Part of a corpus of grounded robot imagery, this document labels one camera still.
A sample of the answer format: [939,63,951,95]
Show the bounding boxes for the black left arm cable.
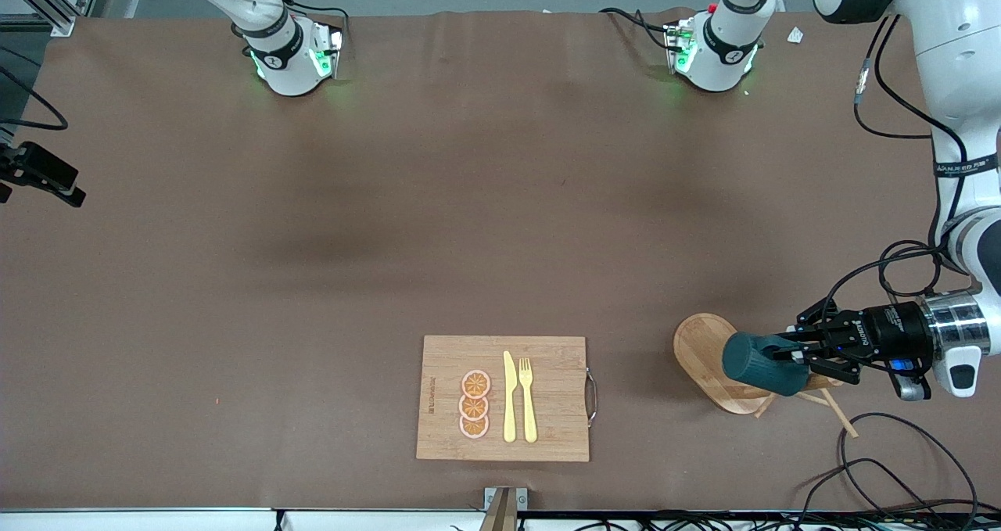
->
[821,13,980,321]

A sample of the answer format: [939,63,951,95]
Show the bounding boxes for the wooden mug rack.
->
[674,313,859,439]

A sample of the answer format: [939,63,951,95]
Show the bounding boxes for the dark teal mug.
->
[721,332,810,397]

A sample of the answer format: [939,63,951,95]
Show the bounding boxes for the bamboo cutting board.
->
[416,335,599,463]

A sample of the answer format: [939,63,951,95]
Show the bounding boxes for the black loose cable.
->
[838,412,980,526]
[798,458,951,531]

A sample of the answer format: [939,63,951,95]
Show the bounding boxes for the yellow plastic knife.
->
[503,350,518,443]

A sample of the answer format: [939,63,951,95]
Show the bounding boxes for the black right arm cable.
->
[0,63,70,131]

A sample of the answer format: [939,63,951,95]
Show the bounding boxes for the yellow plastic fork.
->
[518,357,539,444]

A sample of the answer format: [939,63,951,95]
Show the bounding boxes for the black cable bundle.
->
[532,509,1001,531]

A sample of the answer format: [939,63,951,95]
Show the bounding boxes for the brown angled bar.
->
[479,490,518,531]

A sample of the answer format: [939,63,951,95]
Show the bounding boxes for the aluminium frame extrusion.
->
[0,0,106,38]

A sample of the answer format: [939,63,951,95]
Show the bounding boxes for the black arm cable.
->
[821,13,980,321]
[0,63,70,131]

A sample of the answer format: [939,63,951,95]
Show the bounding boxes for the grey metal mounting bracket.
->
[483,486,529,511]

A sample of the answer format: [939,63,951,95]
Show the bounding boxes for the black base power cable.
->
[598,7,677,51]
[235,0,350,47]

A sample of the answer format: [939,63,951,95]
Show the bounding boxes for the white table edge rail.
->
[0,508,486,531]

